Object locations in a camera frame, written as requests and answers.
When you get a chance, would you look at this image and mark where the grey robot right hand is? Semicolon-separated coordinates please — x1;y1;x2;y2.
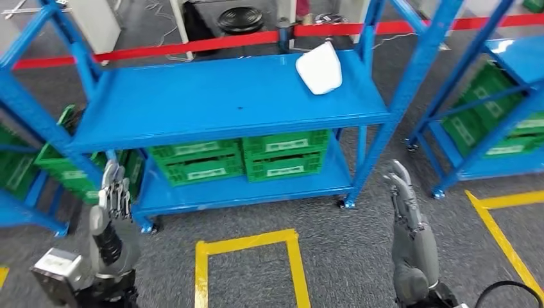
381;159;441;306

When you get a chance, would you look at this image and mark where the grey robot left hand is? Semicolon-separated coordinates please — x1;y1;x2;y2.
87;160;144;278

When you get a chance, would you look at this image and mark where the white plastic body part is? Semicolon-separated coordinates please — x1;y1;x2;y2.
295;40;344;96

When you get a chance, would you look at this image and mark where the red floor tape line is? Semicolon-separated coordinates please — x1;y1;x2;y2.
12;12;544;71

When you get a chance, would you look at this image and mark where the white office desk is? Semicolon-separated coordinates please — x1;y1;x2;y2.
67;0;123;65
169;0;298;61
337;0;366;20

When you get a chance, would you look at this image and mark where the black round stool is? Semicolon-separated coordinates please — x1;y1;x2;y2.
216;6;266;36
313;12;346;25

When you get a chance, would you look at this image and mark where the person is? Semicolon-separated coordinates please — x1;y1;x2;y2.
295;0;312;20

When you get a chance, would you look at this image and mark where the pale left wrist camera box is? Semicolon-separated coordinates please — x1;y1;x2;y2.
30;247;95;307

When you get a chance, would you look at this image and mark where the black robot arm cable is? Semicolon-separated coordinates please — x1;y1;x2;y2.
473;280;544;308

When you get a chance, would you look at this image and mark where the black barrier post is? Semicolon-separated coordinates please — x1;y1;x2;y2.
275;19;295;53

